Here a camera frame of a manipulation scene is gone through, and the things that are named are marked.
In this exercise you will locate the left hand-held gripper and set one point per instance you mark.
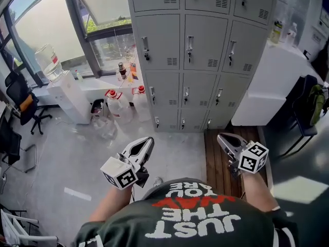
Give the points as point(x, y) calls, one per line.
point(117, 168)

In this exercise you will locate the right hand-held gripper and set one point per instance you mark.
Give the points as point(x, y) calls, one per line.
point(253, 159)

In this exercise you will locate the grid of grey locker doors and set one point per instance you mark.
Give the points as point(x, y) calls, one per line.
point(203, 48)

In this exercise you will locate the person's right forearm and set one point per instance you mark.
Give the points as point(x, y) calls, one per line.
point(257, 192)

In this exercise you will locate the person's left forearm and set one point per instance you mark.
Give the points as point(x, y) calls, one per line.
point(110, 204)

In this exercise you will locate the grey metal locker cabinet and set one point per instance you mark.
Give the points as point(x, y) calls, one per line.
point(181, 69)

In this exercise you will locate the dark wooden slatted mat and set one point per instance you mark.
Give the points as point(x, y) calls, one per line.
point(218, 161)

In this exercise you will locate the person's grey shoe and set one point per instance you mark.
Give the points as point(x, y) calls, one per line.
point(158, 181)

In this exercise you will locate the clear plastic bag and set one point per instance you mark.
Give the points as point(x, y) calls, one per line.
point(104, 127)

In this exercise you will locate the clear water jug red cap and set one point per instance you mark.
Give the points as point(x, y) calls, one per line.
point(141, 105)
point(119, 109)

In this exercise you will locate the small white trash bin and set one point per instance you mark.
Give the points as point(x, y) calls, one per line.
point(97, 108)

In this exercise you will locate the white low cabinet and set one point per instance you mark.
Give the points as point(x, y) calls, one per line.
point(272, 86)

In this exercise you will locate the orange carton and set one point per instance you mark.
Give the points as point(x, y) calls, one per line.
point(133, 72)

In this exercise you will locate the dark brown bottle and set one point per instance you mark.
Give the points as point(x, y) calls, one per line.
point(122, 69)

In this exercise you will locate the person's dark green printed shirt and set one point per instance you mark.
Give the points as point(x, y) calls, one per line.
point(185, 222)

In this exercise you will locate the white water dispenser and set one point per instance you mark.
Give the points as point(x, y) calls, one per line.
point(69, 99)

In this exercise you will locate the green backpack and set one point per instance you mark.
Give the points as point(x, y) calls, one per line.
point(318, 102)

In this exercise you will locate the clear bottle yellow liquid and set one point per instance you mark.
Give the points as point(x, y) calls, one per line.
point(276, 33)

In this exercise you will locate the clear spray bottle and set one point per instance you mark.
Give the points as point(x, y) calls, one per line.
point(292, 35)

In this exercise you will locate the large clear dispenser water bottle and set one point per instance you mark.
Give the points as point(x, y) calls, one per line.
point(48, 62)

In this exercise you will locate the black cantilever chair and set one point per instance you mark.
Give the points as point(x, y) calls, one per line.
point(11, 145)

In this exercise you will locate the black office chair orange cushion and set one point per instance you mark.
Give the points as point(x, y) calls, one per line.
point(21, 99)

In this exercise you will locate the white metal chair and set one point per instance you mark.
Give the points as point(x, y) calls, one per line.
point(13, 230)

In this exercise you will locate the dark window frame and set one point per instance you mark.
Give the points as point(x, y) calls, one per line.
point(77, 24)

